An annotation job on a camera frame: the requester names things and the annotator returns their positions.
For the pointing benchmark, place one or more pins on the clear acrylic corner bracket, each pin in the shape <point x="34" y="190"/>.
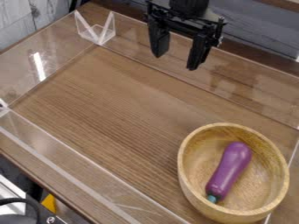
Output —
<point x="99" y="34"/>

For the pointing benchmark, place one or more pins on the brown wooden bowl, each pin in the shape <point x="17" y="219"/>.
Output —
<point x="261" y="185"/>

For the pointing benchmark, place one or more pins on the yellow black device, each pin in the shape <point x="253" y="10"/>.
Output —
<point x="53" y="207"/>

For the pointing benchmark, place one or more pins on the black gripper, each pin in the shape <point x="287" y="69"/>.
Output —
<point x="191" y="18"/>

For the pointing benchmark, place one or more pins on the purple toy eggplant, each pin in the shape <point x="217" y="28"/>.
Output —
<point x="233" y="161"/>

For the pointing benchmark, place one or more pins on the clear acrylic tray wall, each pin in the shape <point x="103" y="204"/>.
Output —
<point x="107" y="160"/>

